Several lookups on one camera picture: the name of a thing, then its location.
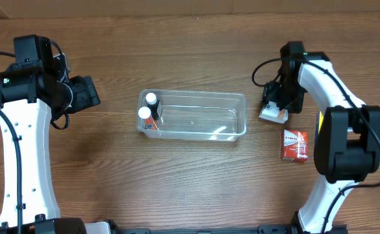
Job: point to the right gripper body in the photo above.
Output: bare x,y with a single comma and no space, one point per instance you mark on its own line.
272,96

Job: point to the white Hansaplast plaster box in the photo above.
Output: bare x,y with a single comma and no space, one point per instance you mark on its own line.
272,113

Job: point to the blue VapoDrops lozenge box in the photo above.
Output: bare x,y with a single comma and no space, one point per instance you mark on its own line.
319,121

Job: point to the red medicine box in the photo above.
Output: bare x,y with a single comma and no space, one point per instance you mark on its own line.
294,145

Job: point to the dark bottle white cap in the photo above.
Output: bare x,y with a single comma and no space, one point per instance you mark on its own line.
154,104

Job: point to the orange tube white cap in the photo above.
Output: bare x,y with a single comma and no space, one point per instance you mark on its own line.
144,113

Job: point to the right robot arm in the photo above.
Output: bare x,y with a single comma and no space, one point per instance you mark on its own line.
347,143

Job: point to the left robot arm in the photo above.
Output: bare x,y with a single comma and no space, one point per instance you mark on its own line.
35,91

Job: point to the clear plastic container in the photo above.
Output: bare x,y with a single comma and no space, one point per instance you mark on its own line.
195,115

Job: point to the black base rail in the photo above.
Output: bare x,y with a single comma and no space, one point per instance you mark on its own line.
206,230

